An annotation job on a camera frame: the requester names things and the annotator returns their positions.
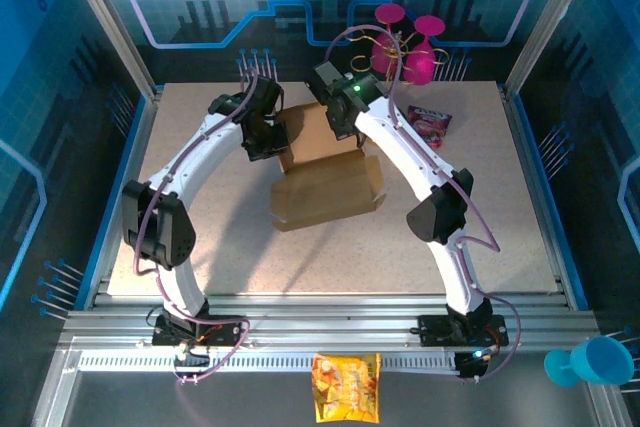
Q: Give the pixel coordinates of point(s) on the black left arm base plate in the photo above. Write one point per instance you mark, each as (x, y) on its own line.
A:
(225, 332)

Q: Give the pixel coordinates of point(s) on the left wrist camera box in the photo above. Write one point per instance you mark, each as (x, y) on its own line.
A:
(265, 94)

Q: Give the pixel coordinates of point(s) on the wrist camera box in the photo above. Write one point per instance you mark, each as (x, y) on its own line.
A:
(265, 94)
(322, 76)

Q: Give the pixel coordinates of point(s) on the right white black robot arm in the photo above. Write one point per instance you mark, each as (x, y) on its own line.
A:
(400, 147)

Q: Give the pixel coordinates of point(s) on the pink plastic goblet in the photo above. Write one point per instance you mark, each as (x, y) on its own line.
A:
(385, 54)
(419, 64)

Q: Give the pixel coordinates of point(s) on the aluminium side rail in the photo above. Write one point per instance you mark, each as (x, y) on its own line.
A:
(142, 147)
(525, 172)

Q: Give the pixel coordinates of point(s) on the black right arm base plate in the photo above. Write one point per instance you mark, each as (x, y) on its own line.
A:
(435, 332)

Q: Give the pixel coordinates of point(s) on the blue plastic goblet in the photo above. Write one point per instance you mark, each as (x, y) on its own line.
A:
(600, 362)

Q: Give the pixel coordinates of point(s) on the brown cardboard paper box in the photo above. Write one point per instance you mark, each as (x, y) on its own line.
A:
(325, 192)

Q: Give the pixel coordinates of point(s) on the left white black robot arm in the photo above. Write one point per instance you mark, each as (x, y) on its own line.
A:
(190, 167)

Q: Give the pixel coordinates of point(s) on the small black controller board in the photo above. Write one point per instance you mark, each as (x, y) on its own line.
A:
(470, 367)
(192, 359)

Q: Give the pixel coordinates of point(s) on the aluminium upright post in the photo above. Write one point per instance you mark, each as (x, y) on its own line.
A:
(110, 22)
(545, 22)

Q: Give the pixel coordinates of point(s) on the yellow chips bag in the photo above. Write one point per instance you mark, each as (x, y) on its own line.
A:
(345, 387)

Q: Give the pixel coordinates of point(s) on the purple snack packet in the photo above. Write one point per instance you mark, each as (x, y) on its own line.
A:
(430, 124)

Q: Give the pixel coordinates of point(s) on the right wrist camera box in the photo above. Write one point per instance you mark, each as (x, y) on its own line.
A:
(322, 76)

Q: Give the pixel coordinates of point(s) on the aluminium frame cross rail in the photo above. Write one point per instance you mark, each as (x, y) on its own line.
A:
(325, 322)

